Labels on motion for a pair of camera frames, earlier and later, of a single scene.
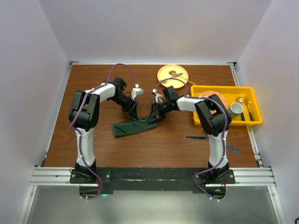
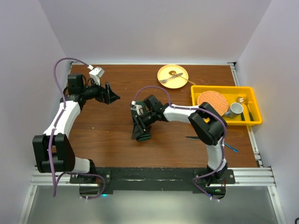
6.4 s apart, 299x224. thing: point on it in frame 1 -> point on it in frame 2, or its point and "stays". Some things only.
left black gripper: x=131 y=109 -> x=106 y=97
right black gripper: x=156 y=113 -> x=139 y=127
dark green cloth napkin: x=127 y=128 -> x=146 y=135
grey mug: x=236 y=108 stays
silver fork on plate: x=163 y=81 stays
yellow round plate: x=173 y=75 stays
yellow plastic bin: x=245 y=95 stays
